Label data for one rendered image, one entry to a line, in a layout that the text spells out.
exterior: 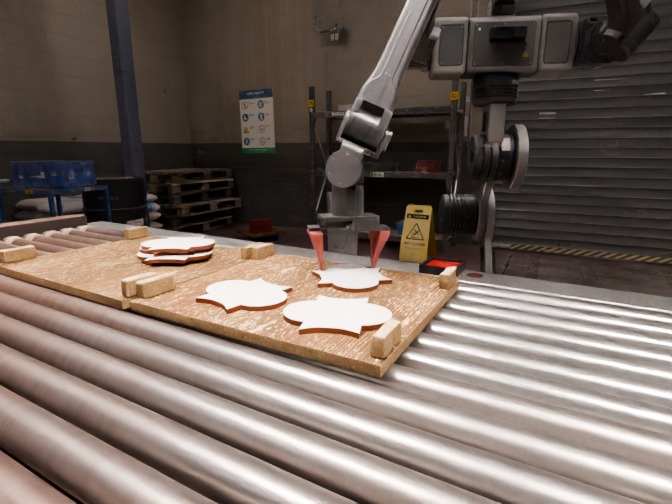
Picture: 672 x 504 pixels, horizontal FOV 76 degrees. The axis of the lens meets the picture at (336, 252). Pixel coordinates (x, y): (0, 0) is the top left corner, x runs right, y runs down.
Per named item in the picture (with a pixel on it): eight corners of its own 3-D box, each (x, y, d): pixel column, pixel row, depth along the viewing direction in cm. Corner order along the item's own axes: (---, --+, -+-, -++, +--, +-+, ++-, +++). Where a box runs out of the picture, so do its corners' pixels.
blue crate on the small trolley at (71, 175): (50, 184, 385) (46, 160, 380) (99, 185, 375) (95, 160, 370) (11, 188, 349) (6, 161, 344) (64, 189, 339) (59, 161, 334)
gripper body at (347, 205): (380, 226, 75) (380, 183, 73) (322, 228, 73) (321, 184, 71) (370, 222, 81) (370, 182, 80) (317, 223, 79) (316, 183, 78)
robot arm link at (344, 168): (393, 131, 75) (349, 111, 75) (396, 124, 63) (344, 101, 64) (365, 194, 77) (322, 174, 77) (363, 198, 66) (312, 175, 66)
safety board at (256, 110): (242, 153, 655) (238, 90, 634) (275, 153, 628) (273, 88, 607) (241, 153, 653) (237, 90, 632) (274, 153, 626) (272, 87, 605)
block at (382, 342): (389, 336, 52) (389, 316, 51) (403, 340, 51) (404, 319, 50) (368, 357, 47) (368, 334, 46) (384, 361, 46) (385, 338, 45)
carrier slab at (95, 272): (148, 240, 114) (148, 234, 114) (269, 260, 94) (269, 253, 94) (-5, 272, 85) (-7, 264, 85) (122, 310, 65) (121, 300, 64)
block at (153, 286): (168, 287, 70) (166, 271, 70) (176, 289, 69) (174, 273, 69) (135, 298, 65) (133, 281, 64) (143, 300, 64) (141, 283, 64)
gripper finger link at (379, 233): (390, 271, 76) (391, 219, 75) (351, 273, 75) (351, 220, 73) (379, 263, 83) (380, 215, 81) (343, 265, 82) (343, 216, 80)
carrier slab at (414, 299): (271, 259, 94) (271, 252, 94) (459, 288, 75) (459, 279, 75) (130, 310, 65) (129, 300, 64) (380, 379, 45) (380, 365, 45)
